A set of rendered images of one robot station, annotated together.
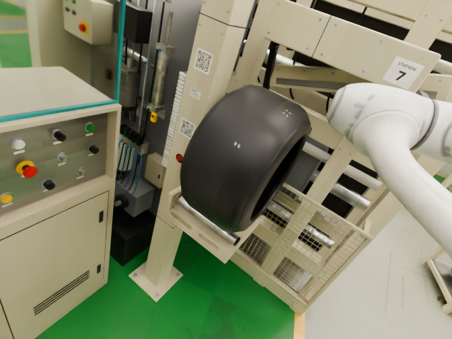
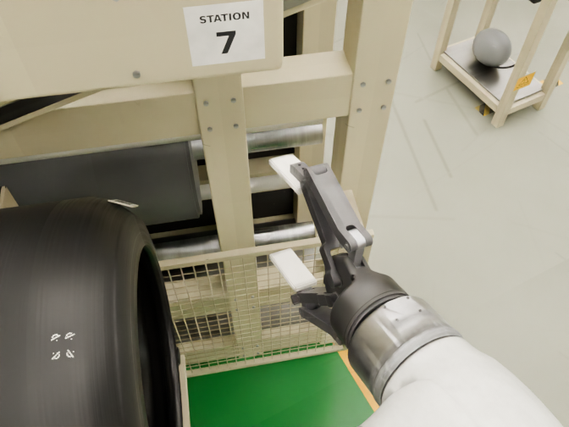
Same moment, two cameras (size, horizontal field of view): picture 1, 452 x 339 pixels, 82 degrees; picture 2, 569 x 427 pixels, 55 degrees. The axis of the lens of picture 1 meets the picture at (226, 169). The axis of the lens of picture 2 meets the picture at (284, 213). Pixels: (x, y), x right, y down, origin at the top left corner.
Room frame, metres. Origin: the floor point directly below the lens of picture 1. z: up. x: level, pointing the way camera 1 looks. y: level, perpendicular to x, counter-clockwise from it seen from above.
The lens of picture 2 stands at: (0.51, -0.21, 2.08)
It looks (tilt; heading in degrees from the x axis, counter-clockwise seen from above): 53 degrees down; 328
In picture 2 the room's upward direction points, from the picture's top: straight up
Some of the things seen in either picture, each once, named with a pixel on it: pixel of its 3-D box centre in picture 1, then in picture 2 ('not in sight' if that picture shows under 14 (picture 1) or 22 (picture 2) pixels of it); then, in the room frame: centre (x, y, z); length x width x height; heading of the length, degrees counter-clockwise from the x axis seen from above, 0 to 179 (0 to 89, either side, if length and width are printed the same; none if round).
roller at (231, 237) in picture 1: (206, 218); not in sight; (0.86, 0.00, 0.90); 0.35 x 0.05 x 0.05; 68
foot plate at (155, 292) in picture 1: (157, 274); not in sight; (1.06, 0.20, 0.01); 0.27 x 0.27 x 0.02; 68
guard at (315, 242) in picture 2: (268, 230); (206, 324); (1.21, -0.38, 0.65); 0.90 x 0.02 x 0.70; 68
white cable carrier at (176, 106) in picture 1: (176, 124); not in sight; (1.07, 0.29, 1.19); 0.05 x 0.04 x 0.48; 158
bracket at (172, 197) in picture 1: (195, 185); not in sight; (1.05, 0.12, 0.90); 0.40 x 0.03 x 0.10; 158
